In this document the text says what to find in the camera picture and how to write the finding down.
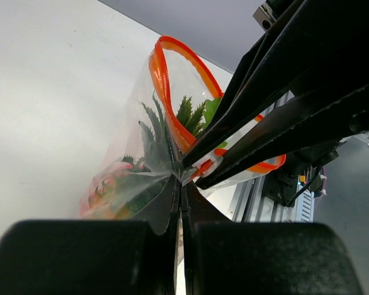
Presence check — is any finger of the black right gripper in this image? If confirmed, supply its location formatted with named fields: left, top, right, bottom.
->
left=182, top=1, right=369, bottom=167
left=196, top=84, right=369, bottom=189

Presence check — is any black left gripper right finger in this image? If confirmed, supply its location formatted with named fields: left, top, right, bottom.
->
left=181, top=184, right=363, bottom=294

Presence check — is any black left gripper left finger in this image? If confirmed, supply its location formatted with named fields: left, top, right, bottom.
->
left=0, top=177, right=180, bottom=294

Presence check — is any orange spiky pineapple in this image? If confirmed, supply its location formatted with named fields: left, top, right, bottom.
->
left=89, top=93, right=208, bottom=219

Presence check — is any clear zip bag orange zipper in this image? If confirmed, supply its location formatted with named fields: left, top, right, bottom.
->
left=78, top=35, right=287, bottom=268

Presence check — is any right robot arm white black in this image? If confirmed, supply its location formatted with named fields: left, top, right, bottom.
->
left=182, top=1, right=369, bottom=206

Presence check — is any right controller board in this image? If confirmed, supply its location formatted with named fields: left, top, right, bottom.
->
left=298, top=167, right=327, bottom=198

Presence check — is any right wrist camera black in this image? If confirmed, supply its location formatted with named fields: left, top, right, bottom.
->
left=253, top=0, right=294, bottom=31

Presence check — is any aluminium rail at table edge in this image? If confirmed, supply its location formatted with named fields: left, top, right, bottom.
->
left=232, top=92, right=369, bottom=224

